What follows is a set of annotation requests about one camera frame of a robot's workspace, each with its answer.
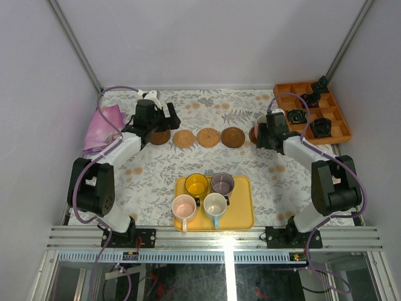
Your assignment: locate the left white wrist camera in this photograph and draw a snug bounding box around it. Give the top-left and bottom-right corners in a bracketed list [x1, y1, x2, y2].
[137, 90, 163, 109]

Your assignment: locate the yellow glass cup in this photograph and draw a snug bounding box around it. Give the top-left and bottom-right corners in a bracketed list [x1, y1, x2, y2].
[184, 174, 209, 198]

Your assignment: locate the woven rattan coaster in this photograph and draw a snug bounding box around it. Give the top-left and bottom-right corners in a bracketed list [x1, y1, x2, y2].
[173, 130, 195, 149]
[197, 128, 221, 148]

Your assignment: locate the orange compartment tray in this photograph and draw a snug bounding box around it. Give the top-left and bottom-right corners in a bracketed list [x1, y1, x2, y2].
[274, 80, 352, 145]

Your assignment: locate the yellow plastic tray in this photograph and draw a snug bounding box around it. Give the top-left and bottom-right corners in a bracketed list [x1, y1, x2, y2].
[174, 176, 254, 232]

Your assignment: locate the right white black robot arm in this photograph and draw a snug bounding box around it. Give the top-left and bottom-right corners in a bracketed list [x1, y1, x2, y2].
[254, 110, 366, 248]

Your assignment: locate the brown wooden coaster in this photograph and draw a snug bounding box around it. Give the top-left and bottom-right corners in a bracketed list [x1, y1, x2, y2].
[221, 127, 245, 148]
[249, 127, 257, 145]

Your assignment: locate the purple mug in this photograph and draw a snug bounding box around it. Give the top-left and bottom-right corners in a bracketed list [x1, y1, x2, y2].
[211, 172, 235, 197]

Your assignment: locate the blue handled white mug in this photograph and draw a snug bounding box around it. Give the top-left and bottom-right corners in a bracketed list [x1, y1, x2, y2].
[203, 193, 229, 229]

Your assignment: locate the black wrapped item top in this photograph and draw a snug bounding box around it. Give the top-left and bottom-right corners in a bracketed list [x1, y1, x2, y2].
[311, 76, 328, 94]

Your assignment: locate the pink purple folded cloth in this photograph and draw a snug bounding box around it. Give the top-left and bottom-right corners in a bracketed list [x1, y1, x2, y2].
[83, 105, 125, 154]

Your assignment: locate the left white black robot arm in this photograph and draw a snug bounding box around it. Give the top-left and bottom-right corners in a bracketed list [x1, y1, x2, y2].
[67, 98, 180, 248]

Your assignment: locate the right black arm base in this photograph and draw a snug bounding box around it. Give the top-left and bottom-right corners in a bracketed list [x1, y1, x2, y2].
[265, 216, 323, 250]

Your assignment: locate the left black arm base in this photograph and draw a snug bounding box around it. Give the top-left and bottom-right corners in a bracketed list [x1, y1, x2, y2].
[101, 216, 157, 250]

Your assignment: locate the aluminium front rail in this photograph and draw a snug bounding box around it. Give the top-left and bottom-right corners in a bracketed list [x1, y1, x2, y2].
[46, 226, 383, 252]

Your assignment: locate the black wrapped item bottom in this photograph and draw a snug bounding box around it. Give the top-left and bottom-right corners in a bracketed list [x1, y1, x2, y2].
[310, 118, 331, 139]

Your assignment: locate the dark wooden coaster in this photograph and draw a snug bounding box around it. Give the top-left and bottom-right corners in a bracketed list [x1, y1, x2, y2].
[150, 130, 171, 145]

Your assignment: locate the black green wrapped item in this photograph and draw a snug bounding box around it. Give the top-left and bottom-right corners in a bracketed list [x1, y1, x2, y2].
[286, 108, 308, 125]

